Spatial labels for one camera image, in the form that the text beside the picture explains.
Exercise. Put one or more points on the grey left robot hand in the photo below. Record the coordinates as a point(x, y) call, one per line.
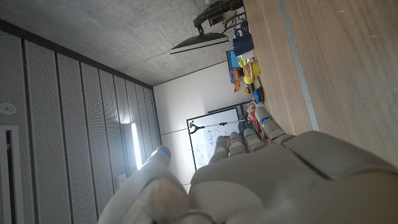
point(280, 186)

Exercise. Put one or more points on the long black grabber stick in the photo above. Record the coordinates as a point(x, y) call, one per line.
point(214, 125)

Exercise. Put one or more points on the seated person in dark shirt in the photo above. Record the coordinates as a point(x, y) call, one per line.
point(245, 123)

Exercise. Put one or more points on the blue tape measure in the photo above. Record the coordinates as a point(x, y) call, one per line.
point(258, 96)

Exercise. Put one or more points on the orange box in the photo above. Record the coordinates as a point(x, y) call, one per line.
point(237, 79)

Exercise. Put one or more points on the yellow stacking cups toy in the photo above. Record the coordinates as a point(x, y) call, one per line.
point(252, 70)

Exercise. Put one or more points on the dark blue mug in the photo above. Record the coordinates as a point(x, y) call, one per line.
point(243, 43)

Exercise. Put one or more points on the ceiling light strip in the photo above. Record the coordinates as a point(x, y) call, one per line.
point(136, 146)

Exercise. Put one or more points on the black computer monitor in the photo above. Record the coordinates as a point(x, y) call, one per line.
point(199, 42)

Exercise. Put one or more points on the white ceiling smoke detector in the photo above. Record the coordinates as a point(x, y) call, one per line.
point(7, 108)

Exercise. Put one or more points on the whiteboard with black frame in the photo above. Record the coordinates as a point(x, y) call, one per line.
point(205, 146)

